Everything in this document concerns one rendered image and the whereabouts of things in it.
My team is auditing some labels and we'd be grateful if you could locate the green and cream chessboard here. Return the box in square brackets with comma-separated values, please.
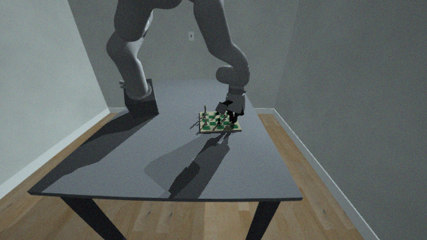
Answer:
[199, 111, 242, 133]

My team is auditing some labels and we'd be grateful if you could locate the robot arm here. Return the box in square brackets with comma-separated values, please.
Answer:
[106, 0, 250, 100]

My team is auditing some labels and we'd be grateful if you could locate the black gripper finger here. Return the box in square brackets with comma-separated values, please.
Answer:
[233, 109, 244, 123]
[226, 110, 234, 122]

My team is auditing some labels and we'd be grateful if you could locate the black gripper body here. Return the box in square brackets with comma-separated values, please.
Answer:
[226, 92, 246, 113]

